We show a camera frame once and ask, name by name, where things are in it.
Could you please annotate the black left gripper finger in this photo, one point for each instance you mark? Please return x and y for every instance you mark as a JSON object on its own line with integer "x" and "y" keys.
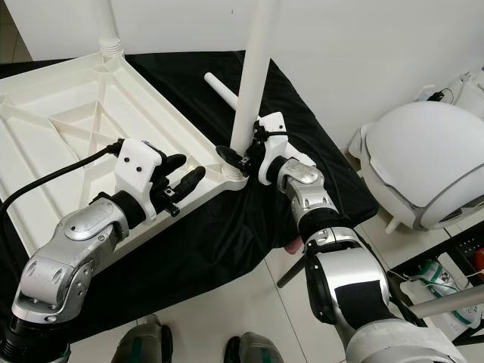
{"x": 175, "y": 162}
{"x": 191, "y": 181}

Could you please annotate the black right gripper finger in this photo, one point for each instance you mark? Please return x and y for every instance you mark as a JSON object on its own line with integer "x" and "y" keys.
{"x": 231, "y": 156}

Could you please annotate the white plastic children table top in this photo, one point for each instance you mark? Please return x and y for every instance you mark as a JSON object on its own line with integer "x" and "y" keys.
{"x": 76, "y": 128}

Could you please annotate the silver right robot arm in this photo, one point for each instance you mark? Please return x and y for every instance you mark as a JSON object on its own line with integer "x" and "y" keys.
{"x": 355, "y": 287}

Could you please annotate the dark metal table leg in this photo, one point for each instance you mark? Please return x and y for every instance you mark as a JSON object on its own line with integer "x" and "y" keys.
{"x": 291, "y": 271}

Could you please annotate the grey green left robot leg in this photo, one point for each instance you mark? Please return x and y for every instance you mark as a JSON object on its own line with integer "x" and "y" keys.
{"x": 144, "y": 344}

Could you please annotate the grey green robot leg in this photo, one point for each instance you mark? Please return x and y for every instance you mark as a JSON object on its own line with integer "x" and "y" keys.
{"x": 253, "y": 350}
{"x": 144, "y": 344}

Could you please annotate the white domed appliance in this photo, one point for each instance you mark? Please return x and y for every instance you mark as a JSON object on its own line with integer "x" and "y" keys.
{"x": 416, "y": 155}

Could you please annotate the grey green right robot leg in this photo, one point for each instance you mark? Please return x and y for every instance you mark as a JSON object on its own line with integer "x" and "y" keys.
{"x": 253, "y": 350}

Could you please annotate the black low floor shelf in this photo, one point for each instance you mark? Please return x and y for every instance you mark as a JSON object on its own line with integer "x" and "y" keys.
{"x": 439, "y": 243}

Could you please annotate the white green plastic package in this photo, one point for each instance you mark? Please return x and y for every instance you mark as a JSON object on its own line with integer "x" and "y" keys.
{"x": 435, "y": 276}

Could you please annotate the white small appliance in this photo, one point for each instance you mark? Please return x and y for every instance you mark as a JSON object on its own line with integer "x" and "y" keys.
{"x": 473, "y": 83}

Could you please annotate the white floor fan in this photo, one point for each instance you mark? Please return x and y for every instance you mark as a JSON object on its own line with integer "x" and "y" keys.
{"x": 442, "y": 305}

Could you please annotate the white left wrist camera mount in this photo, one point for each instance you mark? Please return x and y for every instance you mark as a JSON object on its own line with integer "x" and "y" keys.
{"x": 142, "y": 166}

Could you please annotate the pink table frame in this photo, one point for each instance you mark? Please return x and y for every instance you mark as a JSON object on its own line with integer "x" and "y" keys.
{"x": 291, "y": 244}

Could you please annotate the white wall socket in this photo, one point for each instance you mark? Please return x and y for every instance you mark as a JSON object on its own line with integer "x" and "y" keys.
{"x": 426, "y": 91}

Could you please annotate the black wall plug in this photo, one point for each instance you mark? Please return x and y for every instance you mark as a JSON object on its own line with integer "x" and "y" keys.
{"x": 439, "y": 95}

